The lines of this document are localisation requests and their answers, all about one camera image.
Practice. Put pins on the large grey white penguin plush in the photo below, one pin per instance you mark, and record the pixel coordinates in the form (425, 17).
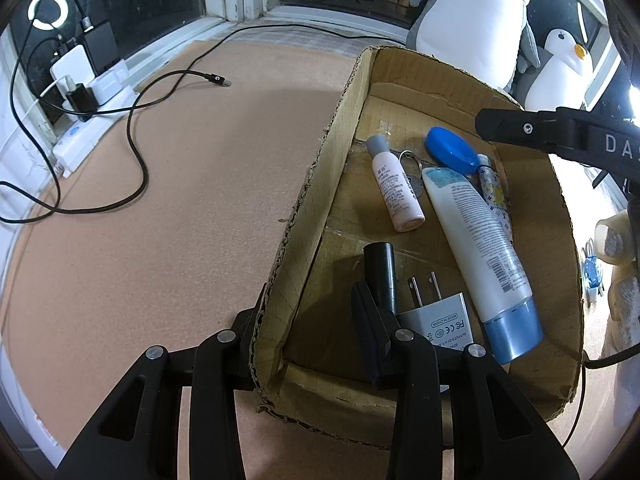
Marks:
(470, 20)

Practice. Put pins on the blue round case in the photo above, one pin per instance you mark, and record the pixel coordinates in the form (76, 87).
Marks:
(450, 150)

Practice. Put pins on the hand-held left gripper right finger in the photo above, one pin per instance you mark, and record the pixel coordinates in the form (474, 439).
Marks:
(367, 330)

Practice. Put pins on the black cylinder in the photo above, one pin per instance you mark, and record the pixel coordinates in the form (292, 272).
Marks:
(380, 270)

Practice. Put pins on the patterned slim tube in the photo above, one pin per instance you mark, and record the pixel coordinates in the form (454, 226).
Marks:
(492, 190)

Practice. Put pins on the small blue white toy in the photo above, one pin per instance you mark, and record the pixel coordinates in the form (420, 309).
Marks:
(592, 270)

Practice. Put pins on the white tube with blue cap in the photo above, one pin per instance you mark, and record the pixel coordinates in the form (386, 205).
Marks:
(480, 230)

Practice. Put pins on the small white penguin plush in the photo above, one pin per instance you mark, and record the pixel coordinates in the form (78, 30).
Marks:
(557, 80)

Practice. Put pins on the tape roll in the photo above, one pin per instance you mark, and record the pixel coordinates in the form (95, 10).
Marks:
(617, 237)

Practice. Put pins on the cardboard box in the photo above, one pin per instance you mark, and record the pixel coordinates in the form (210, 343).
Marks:
(340, 260)

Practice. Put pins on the small white bottle grey cap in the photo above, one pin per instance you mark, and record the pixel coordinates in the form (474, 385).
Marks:
(397, 190)

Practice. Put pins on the white power strip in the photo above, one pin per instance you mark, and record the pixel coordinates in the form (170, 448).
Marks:
(85, 140)

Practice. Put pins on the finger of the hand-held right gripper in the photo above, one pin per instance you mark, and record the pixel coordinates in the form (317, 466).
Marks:
(525, 127)

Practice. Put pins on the white charger block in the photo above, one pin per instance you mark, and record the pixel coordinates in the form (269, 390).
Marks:
(72, 67)

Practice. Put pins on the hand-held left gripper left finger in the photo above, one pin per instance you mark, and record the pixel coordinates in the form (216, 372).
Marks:
(245, 345)

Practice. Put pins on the white wall charger with prongs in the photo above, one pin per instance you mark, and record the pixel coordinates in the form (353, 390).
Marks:
(445, 317)

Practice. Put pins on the black plug adapter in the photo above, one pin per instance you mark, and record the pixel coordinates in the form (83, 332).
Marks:
(80, 102)

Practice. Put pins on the black power bank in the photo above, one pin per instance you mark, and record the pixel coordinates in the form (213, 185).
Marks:
(102, 47)

